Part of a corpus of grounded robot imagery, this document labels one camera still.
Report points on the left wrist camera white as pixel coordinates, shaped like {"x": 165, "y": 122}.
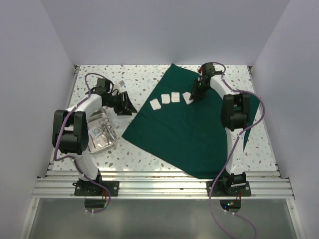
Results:
{"x": 119, "y": 85}

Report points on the stainless steel instrument tray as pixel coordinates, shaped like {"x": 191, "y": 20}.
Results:
{"x": 94, "y": 121}

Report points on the green surgical drape cloth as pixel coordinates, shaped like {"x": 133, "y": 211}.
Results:
{"x": 189, "y": 137}

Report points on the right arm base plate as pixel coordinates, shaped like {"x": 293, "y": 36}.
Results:
{"x": 220, "y": 189}

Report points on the large steel surgical scissors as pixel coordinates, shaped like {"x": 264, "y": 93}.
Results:
{"x": 109, "y": 130}

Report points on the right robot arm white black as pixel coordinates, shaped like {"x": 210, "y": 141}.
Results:
{"x": 235, "y": 117}

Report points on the white gauze pad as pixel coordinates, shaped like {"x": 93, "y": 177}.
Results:
{"x": 165, "y": 98}
{"x": 187, "y": 98}
{"x": 175, "y": 97}
{"x": 155, "y": 104}

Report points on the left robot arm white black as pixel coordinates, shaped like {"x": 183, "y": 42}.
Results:
{"x": 70, "y": 136}

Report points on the aluminium rail frame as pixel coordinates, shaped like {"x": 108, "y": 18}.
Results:
{"x": 161, "y": 185}

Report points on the steel scissors medium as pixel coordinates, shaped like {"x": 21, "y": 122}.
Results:
{"x": 112, "y": 132}

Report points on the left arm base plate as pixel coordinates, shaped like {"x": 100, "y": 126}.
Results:
{"x": 86, "y": 188}

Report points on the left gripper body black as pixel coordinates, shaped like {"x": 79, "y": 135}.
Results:
{"x": 117, "y": 102}

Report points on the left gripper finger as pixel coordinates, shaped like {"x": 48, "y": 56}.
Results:
{"x": 123, "y": 112}
{"x": 127, "y": 103}

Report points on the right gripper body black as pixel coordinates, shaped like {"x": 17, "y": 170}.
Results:
{"x": 200, "y": 87}

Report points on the white sterile packet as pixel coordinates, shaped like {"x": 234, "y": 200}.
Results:
{"x": 95, "y": 131}

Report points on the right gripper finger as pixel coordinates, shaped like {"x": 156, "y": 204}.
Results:
{"x": 199, "y": 97}
{"x": 193, "y": 93}

